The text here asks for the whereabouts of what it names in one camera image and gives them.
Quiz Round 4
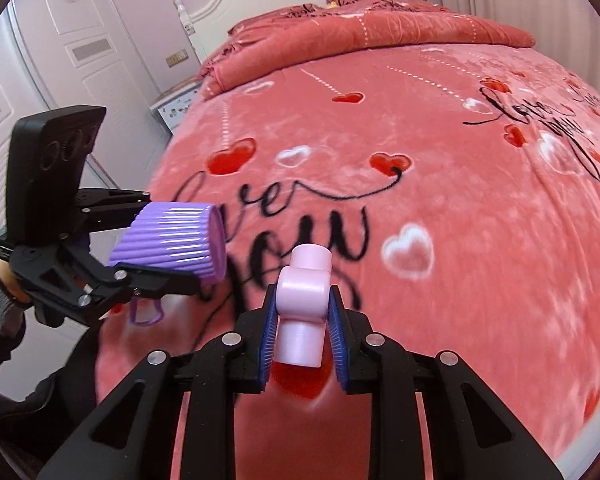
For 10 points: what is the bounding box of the person left hand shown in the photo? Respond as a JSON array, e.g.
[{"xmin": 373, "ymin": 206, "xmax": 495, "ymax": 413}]
[{"xmin": 0, "ymin": 259, "xmax": 31, "ymax": 304}]

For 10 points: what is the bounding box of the white panel door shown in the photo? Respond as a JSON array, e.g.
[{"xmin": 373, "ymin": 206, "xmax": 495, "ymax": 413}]
[{"xmin": 0, "ymin": 0, "xmax": 170, "ymax": 226}]

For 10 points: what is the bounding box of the white bedside table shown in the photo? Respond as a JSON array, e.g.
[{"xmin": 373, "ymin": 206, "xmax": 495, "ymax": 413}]
[{"xmin": 149, "ymin": 77, "xmax": 201, "ymax": 134}]

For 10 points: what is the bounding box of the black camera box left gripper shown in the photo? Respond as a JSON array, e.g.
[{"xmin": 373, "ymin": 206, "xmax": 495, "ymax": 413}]
[{"xmin": 5, "ymin": 105, "xmax": 106, "ymax": 247}]

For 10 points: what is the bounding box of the pink heart-print bed blanket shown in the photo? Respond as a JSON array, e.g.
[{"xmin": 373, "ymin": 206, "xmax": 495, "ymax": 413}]
[{"xmin": 95, "ymin": 44, "xmax": 600, "ymax": 478}]

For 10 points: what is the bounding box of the folded red quilt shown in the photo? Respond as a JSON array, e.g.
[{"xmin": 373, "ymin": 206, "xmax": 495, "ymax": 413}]
[{"xmin": 196, "ymin": 0, "xmax": 535, "ymax": 100}]

